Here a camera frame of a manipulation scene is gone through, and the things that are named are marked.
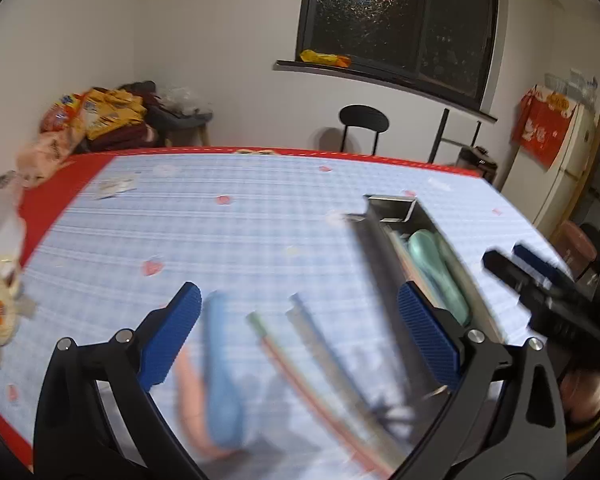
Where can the stainless steel utensil tray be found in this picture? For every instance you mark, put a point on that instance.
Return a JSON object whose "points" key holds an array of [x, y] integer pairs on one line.
{"points": [[380, 255]]}

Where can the blue spoon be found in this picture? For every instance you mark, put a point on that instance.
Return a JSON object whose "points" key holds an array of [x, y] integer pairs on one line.
{"points": [[225, 370]]}

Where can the pink round stool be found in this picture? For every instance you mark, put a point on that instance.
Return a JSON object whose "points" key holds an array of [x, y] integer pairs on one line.
{"points": [[582, 395]]}

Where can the yellow snack packet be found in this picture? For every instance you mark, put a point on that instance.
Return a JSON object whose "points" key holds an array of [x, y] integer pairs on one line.
{"points": [[325, 58]]}

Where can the red printed cloth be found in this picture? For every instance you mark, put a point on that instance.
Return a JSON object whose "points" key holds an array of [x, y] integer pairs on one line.
{"points": [[542, 127]]}

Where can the pink spoon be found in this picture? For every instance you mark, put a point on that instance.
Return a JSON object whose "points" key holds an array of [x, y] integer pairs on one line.
{"points": [[192, 410]]}

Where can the brown trash bin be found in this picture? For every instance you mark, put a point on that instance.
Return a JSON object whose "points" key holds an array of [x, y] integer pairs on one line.
{"points": [[575, 242]]}

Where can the orange snack bag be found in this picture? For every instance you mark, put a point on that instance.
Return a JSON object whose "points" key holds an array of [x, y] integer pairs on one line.
{"points": [[62, 112]]}

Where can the black round chair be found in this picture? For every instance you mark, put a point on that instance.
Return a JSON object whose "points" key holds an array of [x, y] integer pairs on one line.
{"points": [[364, 117]]}

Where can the black metal frame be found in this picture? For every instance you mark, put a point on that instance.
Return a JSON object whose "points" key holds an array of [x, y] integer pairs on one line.
{"points": [[442, 135]]}

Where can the clear plastic container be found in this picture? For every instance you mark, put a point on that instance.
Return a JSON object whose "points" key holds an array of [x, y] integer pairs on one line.
{"points": [[0, 215]]}

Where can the white chopstick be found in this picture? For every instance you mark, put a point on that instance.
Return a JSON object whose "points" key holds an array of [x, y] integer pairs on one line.
{"points": [[330, 360]]}

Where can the green chopstick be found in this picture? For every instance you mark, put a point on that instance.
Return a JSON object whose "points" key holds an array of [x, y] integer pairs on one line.
{"points": [[260, 327]]}

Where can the dark window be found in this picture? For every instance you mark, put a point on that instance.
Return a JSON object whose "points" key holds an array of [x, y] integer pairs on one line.
{"points": [[395, 20]]}

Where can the pink chopstick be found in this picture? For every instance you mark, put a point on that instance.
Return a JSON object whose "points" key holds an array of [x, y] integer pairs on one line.
{"points": [[320, 410]]}

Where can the grey stool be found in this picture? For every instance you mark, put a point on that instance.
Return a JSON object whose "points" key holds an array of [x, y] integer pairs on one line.
{"points": [[182, 122]]}

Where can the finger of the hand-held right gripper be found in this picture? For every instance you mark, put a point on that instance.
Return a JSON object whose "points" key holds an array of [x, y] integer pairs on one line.
{"points": [[537, 262], [505, 270]]}

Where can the green spoon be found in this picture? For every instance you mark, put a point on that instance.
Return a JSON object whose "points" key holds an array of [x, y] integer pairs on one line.
{"points": [[430, 260]]}

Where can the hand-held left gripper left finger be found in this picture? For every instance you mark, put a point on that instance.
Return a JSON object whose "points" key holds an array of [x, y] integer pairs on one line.
{"points": [[172, 335]]}

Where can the brown pressure cooker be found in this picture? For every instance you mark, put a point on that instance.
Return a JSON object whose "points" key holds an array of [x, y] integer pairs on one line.
{"points": [[477, 162]]}

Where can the blue chopstick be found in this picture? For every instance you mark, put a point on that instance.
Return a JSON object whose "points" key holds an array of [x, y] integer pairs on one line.
{"points": [[310, 317]]}

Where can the dark window sill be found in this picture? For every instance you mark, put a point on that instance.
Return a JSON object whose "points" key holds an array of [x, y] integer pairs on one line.
{"points": [[380, 80]]}

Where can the small paper card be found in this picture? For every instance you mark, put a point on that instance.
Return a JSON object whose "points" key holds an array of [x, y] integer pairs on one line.
{"points": [[112, 187]]}

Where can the blue plaid tablecloth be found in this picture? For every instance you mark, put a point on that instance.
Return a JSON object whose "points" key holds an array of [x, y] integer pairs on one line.
{"points": [[230, 240]]}

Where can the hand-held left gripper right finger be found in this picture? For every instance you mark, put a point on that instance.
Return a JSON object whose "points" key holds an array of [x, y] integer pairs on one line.
{"points": [[430, 340]]}

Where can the yellow printed cloth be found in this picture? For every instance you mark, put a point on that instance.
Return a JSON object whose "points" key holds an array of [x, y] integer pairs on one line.
{"points": [[112, 112]]}

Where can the crumpled clear plastic bag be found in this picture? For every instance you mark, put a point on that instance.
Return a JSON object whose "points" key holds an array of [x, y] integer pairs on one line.
{"points": [[177, 100]]}

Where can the cream refrigerator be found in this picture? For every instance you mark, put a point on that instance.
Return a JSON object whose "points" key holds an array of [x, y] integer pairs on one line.
{"points": [[555, 185]]}

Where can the clear plastic bags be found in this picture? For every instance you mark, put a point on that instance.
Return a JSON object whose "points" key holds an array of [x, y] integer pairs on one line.
{"points": [[570, 87]]}

